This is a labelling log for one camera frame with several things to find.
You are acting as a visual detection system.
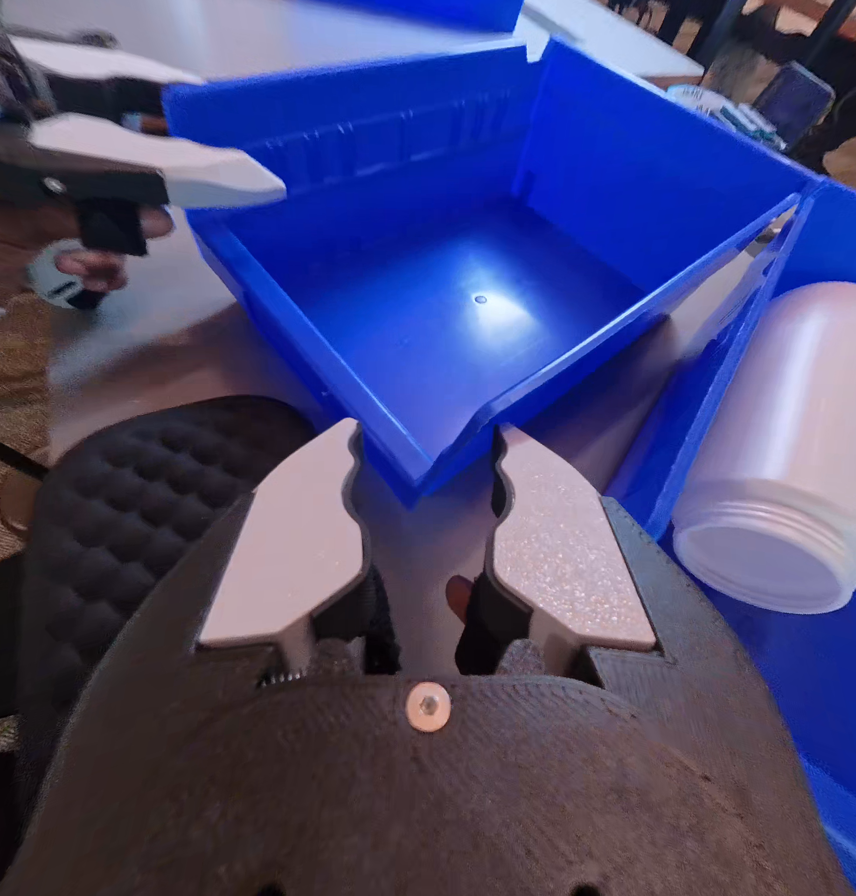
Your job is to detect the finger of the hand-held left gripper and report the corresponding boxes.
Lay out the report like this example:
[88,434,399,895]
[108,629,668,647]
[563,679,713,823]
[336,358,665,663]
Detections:
[7,35,206,91]
[31,114,289,211]

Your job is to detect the blue tape roll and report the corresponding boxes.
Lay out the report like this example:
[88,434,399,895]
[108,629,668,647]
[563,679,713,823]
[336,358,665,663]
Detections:
[667,83,737,120]

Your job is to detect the blue plastic bin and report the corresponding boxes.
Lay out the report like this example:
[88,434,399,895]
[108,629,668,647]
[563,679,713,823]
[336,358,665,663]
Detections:
[160,38,821,506]
[606,178,856,896]
[316,0,527,34]

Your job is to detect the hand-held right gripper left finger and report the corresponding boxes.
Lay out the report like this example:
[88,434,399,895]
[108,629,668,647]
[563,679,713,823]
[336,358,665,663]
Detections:
[197,418,402,676]

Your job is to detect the person's left hand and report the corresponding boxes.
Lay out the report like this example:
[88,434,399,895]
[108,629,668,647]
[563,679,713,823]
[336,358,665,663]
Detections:
[0,203,175,303]

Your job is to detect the white plastic bottle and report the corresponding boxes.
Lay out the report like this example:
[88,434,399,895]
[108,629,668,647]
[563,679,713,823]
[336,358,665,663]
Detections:
[671,280,856,616]

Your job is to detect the black quilted pad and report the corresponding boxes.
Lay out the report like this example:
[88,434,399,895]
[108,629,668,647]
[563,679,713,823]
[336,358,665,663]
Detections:
[15,394,318,813]

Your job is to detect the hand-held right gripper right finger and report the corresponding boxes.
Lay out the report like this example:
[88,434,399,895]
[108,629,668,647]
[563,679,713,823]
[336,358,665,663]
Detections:
[456,423,660,676]

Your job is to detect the grey charger case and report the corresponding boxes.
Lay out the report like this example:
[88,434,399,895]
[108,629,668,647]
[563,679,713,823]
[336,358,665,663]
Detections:
[715,62,836,151]

